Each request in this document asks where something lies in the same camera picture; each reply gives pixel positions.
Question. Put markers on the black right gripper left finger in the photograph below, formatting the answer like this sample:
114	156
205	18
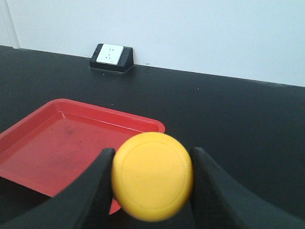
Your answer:
84	204

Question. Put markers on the red plastic tray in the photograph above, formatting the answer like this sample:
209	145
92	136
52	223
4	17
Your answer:
48	149

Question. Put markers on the yellow mushroom push button switch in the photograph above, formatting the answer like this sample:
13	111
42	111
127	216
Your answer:
152	176

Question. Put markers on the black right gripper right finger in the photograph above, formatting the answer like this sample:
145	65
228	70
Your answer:
218	201

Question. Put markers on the white socket in black housing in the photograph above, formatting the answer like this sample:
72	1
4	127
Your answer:
115	58

